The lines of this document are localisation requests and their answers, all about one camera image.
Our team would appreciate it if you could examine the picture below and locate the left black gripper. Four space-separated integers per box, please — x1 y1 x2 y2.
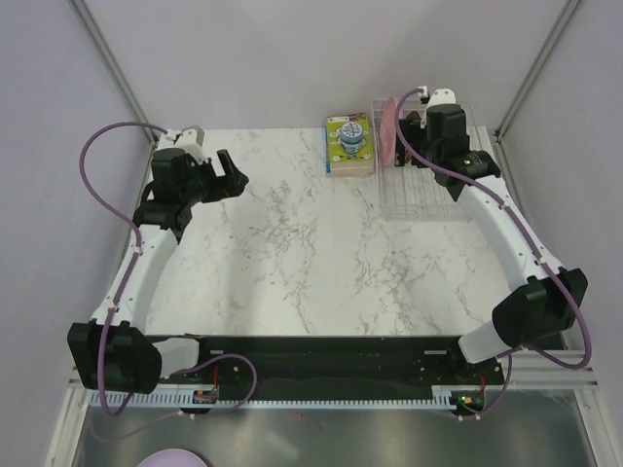
179 150 247 206

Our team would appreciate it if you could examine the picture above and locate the pink plastic plate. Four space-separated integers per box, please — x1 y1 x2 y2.
379 96 398 165

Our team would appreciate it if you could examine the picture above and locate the red floral bowl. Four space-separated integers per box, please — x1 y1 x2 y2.
402 111 421 127

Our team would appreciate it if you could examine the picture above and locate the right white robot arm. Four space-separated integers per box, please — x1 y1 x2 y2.
422 103 588 383

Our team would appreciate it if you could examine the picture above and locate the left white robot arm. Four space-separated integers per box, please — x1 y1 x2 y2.
67 148 248 394

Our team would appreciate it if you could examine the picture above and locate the green illustrated box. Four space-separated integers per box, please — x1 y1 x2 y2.
325 112 375 178

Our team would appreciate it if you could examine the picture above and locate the lavender round object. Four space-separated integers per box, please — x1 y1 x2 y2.
138 449 207 467

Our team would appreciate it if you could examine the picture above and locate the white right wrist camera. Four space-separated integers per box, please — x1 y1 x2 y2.
419 86 457 108

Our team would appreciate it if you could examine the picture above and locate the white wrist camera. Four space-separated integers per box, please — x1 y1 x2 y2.
161 126 209 164
419 86 457 108

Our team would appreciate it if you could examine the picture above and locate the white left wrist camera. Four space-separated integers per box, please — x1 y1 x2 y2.
161 126 209 164

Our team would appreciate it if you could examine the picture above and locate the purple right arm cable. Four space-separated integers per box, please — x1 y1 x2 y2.
396 90 593 422

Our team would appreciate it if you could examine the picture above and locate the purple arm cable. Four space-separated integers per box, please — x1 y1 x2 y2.
396 90 593 422
80 121 169 419

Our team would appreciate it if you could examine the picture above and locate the white wire dish rack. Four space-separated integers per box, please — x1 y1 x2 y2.
369 97 495 222

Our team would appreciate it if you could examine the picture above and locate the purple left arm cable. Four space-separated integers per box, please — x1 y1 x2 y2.
80 121 169 419

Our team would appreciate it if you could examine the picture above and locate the right aluminium frame post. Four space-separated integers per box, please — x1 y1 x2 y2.
494 0 583 142

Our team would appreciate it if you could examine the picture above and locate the aluminium frame post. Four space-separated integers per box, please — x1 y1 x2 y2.
494 0 583 142
67 0 149 124

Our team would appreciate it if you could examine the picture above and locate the left aluminium frame post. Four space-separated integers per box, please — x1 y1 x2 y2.
67 0 149 124

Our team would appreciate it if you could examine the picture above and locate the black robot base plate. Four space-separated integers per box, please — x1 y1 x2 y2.
171 336 504 399

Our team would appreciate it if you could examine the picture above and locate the white slotted cable duct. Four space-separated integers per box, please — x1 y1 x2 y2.
106 385 473 411

